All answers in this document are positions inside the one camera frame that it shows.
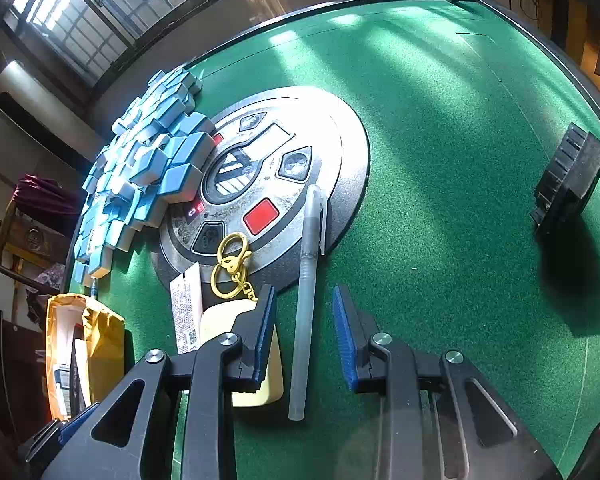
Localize cream keychain case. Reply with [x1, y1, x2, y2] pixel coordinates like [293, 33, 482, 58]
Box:
[200, 300, 285, 408]

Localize mahjong table control panel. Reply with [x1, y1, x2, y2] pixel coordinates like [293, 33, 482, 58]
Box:
[150, 86, 371, 293]

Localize white printed tube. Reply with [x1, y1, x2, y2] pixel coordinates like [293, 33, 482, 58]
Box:
[169, 265, 203, 356]

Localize gold keyring clasp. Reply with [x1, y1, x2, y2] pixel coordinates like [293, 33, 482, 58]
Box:
[210, 231, 260, 303]

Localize black ribbed plastic part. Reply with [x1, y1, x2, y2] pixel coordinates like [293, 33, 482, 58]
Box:
[529, 121, 600, 236]

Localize white foam box yellow tape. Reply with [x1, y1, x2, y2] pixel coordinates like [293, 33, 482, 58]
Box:
[45, 292, 127, 421]

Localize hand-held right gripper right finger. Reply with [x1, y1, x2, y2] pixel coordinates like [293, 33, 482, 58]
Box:
[331, 285, 563, 480]

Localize dark red cloth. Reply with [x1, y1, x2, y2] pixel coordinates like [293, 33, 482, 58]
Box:
[14, 174, 83, 218]

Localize frosted white capped pen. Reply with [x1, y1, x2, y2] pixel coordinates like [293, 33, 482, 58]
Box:
[287, 184, 329, 422]

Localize patterned cloth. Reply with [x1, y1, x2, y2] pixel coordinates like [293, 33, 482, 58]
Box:
[27, 265, 71, 321]

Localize barred window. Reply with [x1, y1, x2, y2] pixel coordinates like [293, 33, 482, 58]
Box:
[2, 0, 206, 86]

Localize pile of blue mahjong tiles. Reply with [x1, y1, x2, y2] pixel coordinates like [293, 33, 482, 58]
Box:
[71, 67, 216, 286]

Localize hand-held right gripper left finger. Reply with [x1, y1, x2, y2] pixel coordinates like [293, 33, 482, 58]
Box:
[42, 284, 279, 480]

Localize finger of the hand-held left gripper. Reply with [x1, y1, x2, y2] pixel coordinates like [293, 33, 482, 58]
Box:
[17, 401, 101, 466]

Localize carved wooden chair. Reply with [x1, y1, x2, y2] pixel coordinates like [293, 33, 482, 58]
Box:
[0, 195, 81, 281]

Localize white standing air conditioner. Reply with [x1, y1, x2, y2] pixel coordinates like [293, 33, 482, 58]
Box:
[0, 60, 96, 161]

